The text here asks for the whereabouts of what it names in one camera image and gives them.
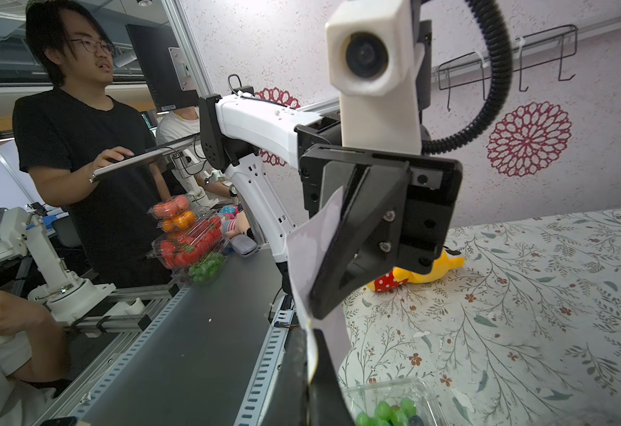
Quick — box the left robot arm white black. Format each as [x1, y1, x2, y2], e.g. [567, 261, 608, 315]
[198, 88, 463, 319]

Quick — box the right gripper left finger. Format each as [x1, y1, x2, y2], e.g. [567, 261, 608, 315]
[261, 328, 308, 426]

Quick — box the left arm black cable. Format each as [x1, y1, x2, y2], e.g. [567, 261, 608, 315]
[421, 0, 514, 155]

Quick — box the stack of fruit boxes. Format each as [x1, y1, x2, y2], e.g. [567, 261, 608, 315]
[146, 195, 226, 284]

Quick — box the floral table mat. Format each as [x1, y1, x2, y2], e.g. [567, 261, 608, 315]
[338, 209, 621, 425]

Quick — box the person in white shirt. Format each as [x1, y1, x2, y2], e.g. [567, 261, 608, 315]
[0, 290, 71, 425]

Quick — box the black wire wall rack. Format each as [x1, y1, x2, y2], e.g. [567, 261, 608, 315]
[434, 24, 580, 109]

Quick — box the person in black shirt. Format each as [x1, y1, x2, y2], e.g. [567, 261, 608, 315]
[12, 1, 171, 288]

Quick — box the white sticker label sheet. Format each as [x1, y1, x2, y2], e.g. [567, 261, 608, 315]
[287, 189, 351, 383]

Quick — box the black monitor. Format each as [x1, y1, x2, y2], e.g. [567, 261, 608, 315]
[126, 24, 199, 112]

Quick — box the yellow red plush toy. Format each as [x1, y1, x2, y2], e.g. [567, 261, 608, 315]
[366, 247, 466, 293]

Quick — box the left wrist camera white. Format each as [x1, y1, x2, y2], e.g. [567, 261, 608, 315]
[326, 1, 425, 154]

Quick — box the green grape blueberry clamshell box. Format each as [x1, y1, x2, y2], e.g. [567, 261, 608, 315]
[342, 378, 448, 426]

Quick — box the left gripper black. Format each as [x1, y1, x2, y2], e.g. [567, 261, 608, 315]
[300, 145, 463, 319]

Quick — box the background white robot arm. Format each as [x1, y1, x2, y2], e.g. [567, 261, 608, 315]
[0, 207, 152, 337]

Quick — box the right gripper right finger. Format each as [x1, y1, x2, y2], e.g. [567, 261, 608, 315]
[308, 329, 355, 426]

